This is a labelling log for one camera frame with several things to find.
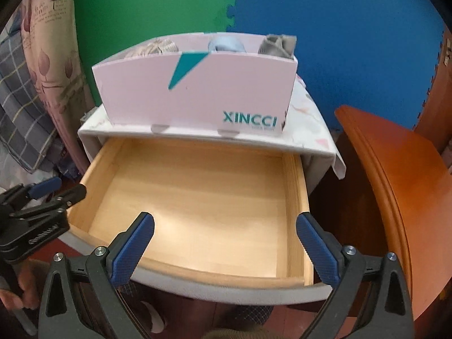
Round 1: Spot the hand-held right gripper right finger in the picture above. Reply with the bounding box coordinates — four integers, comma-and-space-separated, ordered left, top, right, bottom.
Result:
296, 213, 414, 339

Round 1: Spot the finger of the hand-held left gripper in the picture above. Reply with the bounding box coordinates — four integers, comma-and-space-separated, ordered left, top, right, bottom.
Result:
10, 184, 87, 220
0, 177, 63, 213

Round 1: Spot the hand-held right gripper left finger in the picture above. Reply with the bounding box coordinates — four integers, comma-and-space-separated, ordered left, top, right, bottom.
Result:
37, 212, 155, 339

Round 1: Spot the grey-front wooden drawer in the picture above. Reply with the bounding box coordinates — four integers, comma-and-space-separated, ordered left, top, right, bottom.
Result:
66, 138, 334, 306

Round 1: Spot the beige sock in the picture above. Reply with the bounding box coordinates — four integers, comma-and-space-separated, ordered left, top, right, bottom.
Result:
123, 37, 181, 59

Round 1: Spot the pink cardboard box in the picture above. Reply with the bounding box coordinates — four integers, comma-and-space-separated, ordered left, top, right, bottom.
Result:
92, 32, 299, 138

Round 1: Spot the grey patterned sock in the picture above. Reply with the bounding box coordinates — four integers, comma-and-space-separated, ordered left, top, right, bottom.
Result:
258, 34, 297, 60

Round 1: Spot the light blue sock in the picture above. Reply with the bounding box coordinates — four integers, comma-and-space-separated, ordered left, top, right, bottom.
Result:
208, 35, 246, 53

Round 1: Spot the person's left hand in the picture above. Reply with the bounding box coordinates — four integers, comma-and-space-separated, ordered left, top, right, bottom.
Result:
0, 270, 40, 312

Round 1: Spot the blue plaid blanket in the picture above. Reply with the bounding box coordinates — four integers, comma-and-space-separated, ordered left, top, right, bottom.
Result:
0, 28, 60, 173

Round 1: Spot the plaid slipper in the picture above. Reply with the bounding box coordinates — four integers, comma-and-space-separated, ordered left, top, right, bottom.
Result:
226, 304, 274, 325

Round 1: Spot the pink leaf-print curtain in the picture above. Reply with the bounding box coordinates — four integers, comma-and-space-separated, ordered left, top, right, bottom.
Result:
19, 0, 92, 170

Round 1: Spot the white patterned cover cloth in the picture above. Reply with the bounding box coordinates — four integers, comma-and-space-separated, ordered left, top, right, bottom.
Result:
78, 74, 348, 181

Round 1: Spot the green foam mat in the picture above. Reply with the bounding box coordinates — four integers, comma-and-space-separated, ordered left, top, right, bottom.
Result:
74, 0, 237, 108

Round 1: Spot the blue foam mat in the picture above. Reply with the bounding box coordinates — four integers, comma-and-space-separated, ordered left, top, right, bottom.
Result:
228, 0, 446, 131

